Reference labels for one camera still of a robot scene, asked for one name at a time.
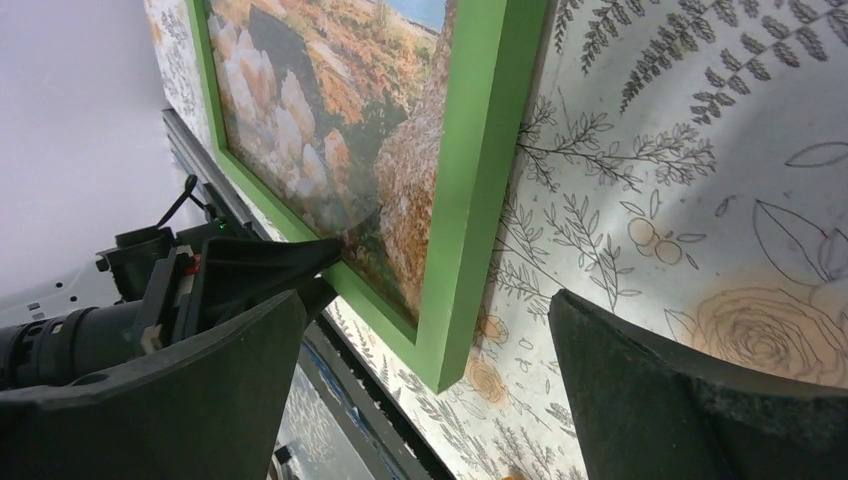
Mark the landscape photo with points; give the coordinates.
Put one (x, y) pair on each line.
(337, 107)

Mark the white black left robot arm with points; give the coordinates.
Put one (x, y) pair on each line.
(54, 351)

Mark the floral tablecloth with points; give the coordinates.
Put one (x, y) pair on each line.
(680, 164)

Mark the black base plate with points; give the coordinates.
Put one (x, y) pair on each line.
(340, 423)

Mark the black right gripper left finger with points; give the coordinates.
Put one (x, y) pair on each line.
(208, 407)

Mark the green wooden picture frame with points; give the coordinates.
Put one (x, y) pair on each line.
(492, 63)

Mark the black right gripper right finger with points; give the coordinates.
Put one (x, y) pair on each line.
(647, 407)

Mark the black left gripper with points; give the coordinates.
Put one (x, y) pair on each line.
(176, 286)

